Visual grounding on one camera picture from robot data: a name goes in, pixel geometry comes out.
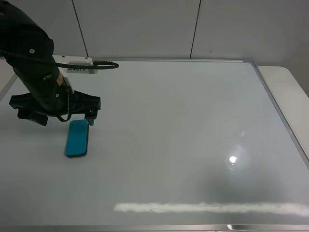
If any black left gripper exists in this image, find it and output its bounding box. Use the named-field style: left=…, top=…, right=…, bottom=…
left=9, top=70, right=101, bottom=126

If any blue whiteboard eraser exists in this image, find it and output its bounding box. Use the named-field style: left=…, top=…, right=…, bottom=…
left=65, top=119, right=89, bottom=159

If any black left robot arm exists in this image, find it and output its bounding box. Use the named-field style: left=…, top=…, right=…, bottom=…
left=0, top=0, right=101, bottom=126

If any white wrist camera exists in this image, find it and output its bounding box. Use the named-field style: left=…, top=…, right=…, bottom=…
left=53, top=55, right=98, bottom=76

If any black camera cable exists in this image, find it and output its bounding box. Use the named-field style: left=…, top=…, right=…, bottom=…
left=0, top=49, right=120, bottom=123

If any white whiteboard with aluminium frame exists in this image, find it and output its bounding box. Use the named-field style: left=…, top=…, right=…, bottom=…
left=0, top=60, right=309, bottom=232

